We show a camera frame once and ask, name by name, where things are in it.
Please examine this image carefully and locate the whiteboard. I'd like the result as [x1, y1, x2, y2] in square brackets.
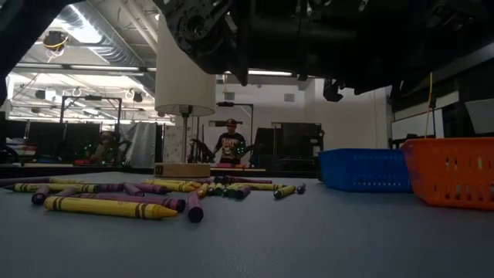
[391, 109, 445, 142]

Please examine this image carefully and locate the person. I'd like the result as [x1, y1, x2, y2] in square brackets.
[90, 131, 117, 164]
[213, 118, 248, 165]

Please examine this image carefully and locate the orange plastic basket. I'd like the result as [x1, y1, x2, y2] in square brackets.
[400, 137, 494, 211]

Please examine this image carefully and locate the black cabinet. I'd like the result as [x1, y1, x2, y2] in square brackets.
[250, 122, 325, 173]

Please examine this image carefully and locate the black table frame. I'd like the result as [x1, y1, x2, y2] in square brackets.
[0, 164, 321, 179]

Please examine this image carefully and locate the ceiling light strip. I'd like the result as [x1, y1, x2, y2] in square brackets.
[246, 69, 294, 77]

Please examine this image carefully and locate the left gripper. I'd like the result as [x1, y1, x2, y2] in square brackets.
[246, 0, 391, 102]

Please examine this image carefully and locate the white hanging sheet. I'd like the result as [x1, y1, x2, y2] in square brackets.
[117, 122, 157, 169]

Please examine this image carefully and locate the ceiling cable reel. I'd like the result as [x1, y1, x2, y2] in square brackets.
[42, 30, 69, 53]

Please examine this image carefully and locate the table lamp white shade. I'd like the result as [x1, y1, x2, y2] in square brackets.
[154, 13, 217, 178]

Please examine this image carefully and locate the blue plastic basket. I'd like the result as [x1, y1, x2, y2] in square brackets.
[318, 148, 413, 193]

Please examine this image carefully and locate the black frame rig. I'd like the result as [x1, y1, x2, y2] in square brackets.
[59, 95, 123, 163]

